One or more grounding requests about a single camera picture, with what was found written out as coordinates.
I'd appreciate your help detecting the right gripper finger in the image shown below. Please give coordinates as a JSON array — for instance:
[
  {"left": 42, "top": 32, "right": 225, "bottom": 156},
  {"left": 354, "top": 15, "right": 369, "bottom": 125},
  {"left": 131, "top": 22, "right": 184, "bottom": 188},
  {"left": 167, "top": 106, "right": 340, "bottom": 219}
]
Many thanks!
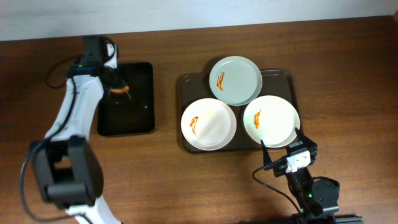
[
  {"left": 295, "top": 128, "right": 317, "bottom": 149},
  {"left": 261, "top": 140, "right": 272, "bottom": 170}
]

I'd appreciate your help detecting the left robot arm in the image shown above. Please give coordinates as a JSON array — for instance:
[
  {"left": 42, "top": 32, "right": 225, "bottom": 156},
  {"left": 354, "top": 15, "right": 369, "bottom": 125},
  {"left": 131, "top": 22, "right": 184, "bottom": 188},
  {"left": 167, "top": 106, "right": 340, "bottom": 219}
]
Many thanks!
[{"left": 19, "top": 35, "right": 119, "bottom": 223}]

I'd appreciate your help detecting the pale blue plate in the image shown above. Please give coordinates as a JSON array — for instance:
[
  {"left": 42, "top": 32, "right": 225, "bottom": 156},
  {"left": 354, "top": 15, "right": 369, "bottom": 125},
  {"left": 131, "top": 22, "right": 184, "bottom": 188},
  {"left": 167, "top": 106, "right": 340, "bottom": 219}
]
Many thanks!
[{"left": 209, "top": 56, "right": 262, "bottom": 106}]

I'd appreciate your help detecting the black small tray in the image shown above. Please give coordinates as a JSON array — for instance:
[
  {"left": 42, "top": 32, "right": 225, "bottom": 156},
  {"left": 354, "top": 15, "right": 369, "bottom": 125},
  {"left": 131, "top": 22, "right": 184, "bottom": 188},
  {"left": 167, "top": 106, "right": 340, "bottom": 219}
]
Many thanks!
[{"left": 97, "top": 62, "right": 155, "bottom": 137}]

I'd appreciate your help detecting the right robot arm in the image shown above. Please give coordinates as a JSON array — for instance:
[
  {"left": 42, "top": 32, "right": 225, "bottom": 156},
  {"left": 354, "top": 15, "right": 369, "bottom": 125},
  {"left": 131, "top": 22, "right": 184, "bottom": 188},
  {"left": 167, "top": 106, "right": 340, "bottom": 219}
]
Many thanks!
[{"left": 252, "top": 128, "right": 364, "bottom": 224}]

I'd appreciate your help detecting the white plate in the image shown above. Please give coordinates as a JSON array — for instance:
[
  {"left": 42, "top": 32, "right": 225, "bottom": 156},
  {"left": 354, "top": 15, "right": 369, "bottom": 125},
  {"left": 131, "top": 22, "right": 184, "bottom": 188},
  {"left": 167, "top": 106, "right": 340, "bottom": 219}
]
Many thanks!
[
  {"left": 180, "top": 98, "right": 237, "bottom": 151},
  {"left": 243, "top": 95, "right": 300, "bottom": 148}
]

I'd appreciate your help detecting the green orange sponge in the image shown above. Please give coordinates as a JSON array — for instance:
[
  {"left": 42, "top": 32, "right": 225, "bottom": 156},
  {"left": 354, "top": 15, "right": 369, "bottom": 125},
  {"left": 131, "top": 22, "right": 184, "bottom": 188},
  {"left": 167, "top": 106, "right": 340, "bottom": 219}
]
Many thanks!
[{"left": 111, "top": 86, "right": 130, "bottom": 94}]

